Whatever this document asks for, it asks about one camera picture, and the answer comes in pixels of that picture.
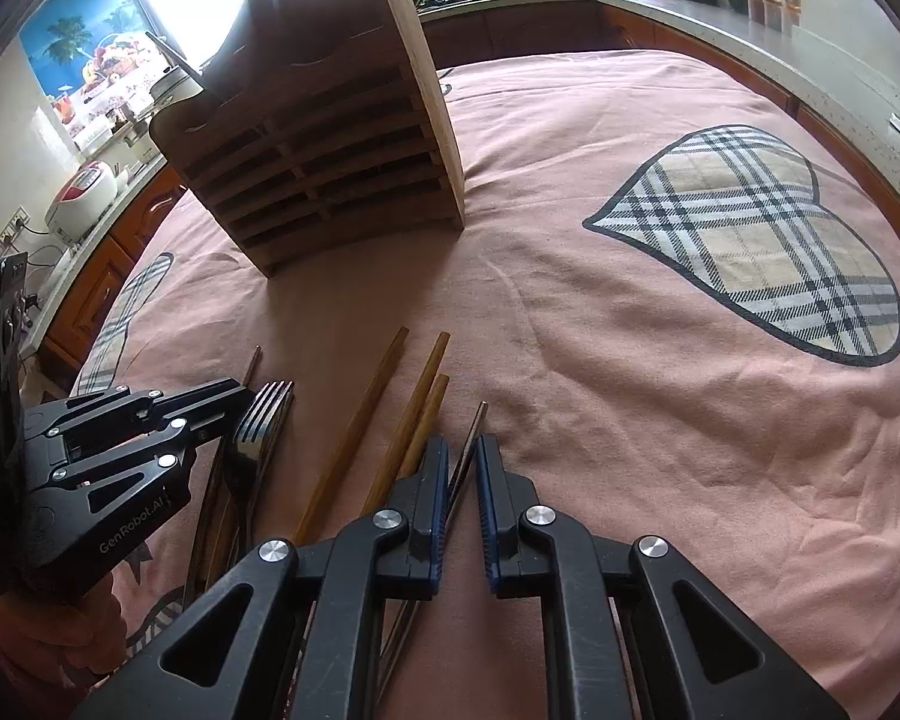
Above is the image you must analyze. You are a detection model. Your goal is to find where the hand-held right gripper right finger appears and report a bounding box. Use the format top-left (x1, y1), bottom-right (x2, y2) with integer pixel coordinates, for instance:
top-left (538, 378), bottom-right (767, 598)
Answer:
top-left (474, 433), bottom-right (850, 720)

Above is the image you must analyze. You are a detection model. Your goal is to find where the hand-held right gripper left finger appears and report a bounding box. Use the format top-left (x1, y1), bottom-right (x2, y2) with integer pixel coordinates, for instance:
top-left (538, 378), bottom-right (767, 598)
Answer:
top-left (71, 433), bottom-right (451, 720)

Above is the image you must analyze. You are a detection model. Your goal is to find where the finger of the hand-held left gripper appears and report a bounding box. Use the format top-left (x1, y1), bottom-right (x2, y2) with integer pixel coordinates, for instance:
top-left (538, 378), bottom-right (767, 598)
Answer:
top-left (21, 420), bottom-right (230, 578)
top-left (21, 379), bottom-right (257, 466)

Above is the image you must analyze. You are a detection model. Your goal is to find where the metal fork with wooden handle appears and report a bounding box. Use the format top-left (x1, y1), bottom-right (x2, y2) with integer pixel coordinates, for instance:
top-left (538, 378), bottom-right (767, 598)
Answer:
top-left (221, 381), bottom-right (286, 567)
top-left (247, 380), bottom-right (296, 541)

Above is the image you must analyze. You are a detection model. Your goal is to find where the dark wooden chopstick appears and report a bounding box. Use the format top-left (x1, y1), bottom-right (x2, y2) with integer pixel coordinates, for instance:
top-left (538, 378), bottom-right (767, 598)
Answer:
top-left (184, 345), bottom-right (263, 608)

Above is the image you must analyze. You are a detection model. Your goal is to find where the dark chopsticks pair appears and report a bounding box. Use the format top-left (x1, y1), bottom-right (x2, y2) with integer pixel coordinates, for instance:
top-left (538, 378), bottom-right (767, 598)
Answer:
top-left (379, 400), bottom-right (490, 691)

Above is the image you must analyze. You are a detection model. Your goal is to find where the wooden utensil holder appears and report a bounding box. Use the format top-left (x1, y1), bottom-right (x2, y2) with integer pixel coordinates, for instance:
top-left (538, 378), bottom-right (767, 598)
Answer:
top-left (148, 0), bottom-right (467, 277)

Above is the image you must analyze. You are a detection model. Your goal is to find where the person's left hand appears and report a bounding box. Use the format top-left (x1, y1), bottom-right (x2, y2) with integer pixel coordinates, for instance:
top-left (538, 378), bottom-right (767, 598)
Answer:
top-left (0, 574), bottom-right (132, 702)

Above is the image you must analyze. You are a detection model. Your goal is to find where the pink plaid-heart bedsheet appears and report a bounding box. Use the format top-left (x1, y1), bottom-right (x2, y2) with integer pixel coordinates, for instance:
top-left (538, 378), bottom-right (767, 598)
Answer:
top-left (67, 49), bottom-right (900, 720)

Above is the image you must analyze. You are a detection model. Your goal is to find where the white pink rice cooker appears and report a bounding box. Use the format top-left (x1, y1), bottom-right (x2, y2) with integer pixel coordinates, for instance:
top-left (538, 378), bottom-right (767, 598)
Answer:
top-left (45, 161), bottom-right (121, 245)

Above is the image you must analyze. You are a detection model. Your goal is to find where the small white electric pot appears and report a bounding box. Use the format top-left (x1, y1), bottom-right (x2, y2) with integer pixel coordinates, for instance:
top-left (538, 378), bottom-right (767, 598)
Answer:
top-left (116, 120), bottom-right (162, 166)

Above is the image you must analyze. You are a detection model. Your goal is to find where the white electric steamer pot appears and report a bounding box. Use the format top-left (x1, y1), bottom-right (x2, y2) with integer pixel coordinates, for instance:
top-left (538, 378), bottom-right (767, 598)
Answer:
top-left (152, 66), bottom-right (200, 103)

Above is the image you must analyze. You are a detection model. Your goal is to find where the white wall outlet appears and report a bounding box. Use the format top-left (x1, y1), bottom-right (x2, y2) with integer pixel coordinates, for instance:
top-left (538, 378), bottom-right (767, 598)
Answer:
top-left (0, 206), bottom-right (32, 257)

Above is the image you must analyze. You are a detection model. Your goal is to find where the tropical fruit wall poster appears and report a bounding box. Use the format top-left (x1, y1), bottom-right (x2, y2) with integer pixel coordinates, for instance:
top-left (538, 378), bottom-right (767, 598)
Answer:
top-left (19, 0), bottom-right (155, 158)

